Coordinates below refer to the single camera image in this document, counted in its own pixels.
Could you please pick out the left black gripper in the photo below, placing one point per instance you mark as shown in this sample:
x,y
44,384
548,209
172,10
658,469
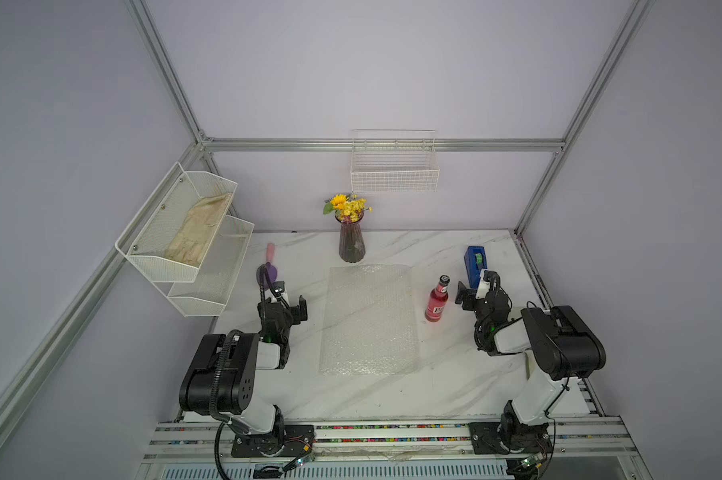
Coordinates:
x,y
279,308

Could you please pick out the red glass bottle black cap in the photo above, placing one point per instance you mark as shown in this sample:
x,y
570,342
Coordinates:
x,y
437,300

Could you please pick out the clear bubble wrap sheet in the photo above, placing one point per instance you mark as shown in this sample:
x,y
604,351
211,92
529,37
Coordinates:
x,y
369,325

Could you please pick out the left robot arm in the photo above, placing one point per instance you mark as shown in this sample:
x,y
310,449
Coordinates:
x,y
220,381

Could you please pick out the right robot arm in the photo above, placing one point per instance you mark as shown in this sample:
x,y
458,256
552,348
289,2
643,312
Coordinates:
x,y
563,348

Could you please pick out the blue tape dispenser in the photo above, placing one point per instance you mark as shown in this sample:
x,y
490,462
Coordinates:
x,y
472,271

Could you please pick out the purple ribbed glass vase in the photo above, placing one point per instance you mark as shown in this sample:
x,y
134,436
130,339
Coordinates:
x,y
352,248

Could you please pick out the lower white mesh shelf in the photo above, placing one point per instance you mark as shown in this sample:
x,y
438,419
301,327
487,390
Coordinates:
x,y
209,294

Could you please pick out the white mesh shelf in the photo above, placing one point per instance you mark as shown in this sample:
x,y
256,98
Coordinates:
x,y
145,240
209,294

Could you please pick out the yellow artificial flowers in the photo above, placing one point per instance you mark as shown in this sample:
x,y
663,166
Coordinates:
x,y
347,208

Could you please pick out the beige cloth gloves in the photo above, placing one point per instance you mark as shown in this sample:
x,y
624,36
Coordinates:
x,y
190,244

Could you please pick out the upper white mesh shelf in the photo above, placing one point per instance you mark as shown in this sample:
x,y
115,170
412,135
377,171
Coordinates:
x,y
145,240

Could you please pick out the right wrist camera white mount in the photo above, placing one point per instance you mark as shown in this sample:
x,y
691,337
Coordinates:
x,y
489,283

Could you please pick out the purple trowel pink handle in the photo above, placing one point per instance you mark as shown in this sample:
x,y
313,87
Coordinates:
x,y
267,273

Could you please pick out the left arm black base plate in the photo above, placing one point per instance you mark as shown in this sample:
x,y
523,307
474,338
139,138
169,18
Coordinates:
x,y
271,441

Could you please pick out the white wire wall basket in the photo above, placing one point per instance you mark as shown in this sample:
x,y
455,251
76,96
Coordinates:
x,y
388,160

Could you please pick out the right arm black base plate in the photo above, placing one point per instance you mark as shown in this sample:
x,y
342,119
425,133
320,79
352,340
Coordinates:
x,y
498,438

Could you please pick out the aluminium front rail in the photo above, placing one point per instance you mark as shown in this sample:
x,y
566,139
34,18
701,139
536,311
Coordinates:
x,y
590,447

